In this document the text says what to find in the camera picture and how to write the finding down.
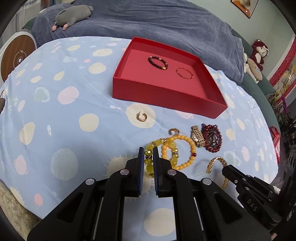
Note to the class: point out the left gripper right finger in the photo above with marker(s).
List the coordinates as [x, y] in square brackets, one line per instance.
[168, 182]

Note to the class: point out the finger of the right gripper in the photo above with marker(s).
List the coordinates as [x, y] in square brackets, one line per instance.
[234, 175]

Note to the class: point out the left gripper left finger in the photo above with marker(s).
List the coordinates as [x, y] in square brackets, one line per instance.
[128, 181]

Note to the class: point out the gold braided bangle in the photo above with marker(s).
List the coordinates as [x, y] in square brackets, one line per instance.
[223, 163]

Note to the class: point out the dark red garnet bead strand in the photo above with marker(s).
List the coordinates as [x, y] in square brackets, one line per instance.
[212, 137]

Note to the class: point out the gold hoop earring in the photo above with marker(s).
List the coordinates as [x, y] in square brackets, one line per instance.
[142, 117]
[174, 132]

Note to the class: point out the gold wrist watch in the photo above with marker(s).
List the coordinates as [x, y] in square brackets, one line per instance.
[197, 136]

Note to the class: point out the red paper bag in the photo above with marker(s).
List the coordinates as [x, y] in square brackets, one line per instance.
[275, 134]

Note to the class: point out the blue patterned tablecloth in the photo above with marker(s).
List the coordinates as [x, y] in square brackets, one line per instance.
[60, 125]

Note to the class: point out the red cardboard tray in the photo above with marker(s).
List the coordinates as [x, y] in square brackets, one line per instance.
[147, 74]

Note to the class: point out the beige plush toy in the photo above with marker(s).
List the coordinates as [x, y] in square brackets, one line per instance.
[252, 69]

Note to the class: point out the thin red bangle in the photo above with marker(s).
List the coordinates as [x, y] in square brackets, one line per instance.
[184, 73]

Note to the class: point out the red monkey plush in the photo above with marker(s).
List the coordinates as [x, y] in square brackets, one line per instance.
[260, 50]

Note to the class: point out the dark blue blanket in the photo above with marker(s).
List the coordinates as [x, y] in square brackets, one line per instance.
[181, 24]

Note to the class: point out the round wooden charger table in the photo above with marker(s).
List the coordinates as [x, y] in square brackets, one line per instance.
[14, 51]

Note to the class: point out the grey plush toy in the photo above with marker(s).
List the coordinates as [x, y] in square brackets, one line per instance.
[69, 16]

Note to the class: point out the framed wall picture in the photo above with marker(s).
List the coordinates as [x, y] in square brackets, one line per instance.
[246, 6]

